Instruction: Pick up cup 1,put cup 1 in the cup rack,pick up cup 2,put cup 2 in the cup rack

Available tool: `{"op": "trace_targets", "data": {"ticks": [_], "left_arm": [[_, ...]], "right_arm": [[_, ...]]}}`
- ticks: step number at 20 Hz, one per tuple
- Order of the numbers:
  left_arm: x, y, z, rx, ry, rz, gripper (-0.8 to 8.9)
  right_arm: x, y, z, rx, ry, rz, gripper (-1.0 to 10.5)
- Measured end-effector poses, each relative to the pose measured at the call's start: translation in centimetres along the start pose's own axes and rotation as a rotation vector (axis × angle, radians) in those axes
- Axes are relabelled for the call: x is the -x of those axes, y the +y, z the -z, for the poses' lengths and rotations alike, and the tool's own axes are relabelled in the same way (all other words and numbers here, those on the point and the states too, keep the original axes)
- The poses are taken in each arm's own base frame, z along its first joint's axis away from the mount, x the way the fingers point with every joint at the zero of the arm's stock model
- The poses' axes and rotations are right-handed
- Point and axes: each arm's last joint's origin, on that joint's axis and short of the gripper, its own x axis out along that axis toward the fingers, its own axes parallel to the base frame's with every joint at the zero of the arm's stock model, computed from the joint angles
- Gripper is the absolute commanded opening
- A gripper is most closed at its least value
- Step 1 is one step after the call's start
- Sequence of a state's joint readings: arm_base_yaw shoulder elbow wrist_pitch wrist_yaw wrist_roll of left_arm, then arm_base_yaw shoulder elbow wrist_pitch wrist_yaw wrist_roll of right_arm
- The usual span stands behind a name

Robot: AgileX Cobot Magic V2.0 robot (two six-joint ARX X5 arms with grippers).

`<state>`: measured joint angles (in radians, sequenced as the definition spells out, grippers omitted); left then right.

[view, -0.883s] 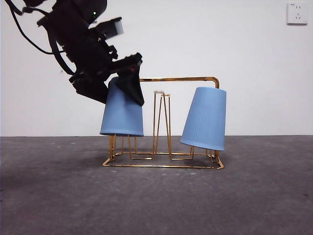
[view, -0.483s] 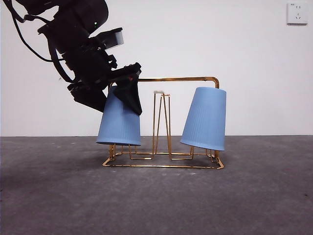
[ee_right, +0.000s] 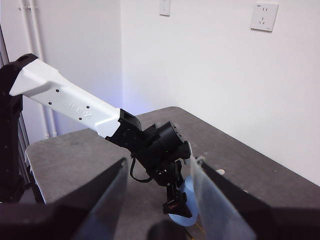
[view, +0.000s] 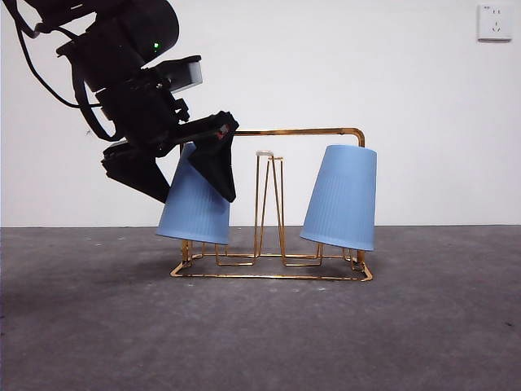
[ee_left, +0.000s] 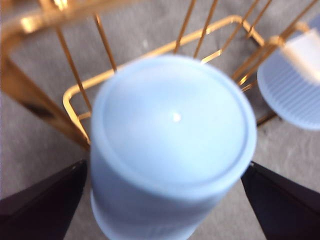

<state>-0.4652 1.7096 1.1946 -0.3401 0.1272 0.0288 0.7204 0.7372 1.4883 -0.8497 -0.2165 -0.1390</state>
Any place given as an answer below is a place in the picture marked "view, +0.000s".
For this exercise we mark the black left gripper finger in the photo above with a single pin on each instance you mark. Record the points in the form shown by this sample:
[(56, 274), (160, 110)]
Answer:
[(215, 171), (138, 175)]

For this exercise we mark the blue ribbed plastic cup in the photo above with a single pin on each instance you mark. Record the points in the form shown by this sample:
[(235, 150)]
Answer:
[(191, 220), (346, 195)]

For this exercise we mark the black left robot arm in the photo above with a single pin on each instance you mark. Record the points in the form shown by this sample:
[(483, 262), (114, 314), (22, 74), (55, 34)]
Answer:
[(134, 24)]

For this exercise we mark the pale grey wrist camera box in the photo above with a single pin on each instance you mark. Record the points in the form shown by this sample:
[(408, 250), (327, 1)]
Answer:
[(189, 77)]

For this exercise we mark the white wall socket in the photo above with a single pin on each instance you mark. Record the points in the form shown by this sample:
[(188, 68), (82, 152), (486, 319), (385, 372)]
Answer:
[(494, 22)]

